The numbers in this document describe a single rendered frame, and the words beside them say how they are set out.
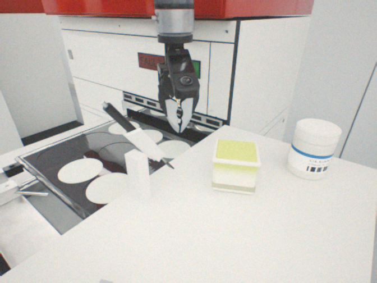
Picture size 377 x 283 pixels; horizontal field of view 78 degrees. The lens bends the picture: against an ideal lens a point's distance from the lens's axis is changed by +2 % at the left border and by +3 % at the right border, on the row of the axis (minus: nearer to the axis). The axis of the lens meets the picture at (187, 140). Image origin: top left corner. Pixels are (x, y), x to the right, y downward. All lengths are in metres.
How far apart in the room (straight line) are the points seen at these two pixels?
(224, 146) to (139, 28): 0.51
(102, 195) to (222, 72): 0.41
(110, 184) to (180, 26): 0.36
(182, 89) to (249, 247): 0.26
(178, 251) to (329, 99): 1.89
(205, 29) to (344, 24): 1.49
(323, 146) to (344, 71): 1.62
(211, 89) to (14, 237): 0.53
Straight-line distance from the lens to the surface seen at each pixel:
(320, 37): 2.04
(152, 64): 0.76
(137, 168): 0.35
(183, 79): 0.42
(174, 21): 0.47
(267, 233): 0.37
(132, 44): 0.83
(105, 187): 0.54
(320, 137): 0.44
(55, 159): 0.69
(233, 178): 0.39
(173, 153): 0.63
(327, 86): 2.08
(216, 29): 0.61
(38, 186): 0.73
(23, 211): 0.60
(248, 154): 0.39
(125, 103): 0.91
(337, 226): 0.42
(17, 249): 0.53
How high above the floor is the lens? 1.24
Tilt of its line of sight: 29 degrees down
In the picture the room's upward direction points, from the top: straight up
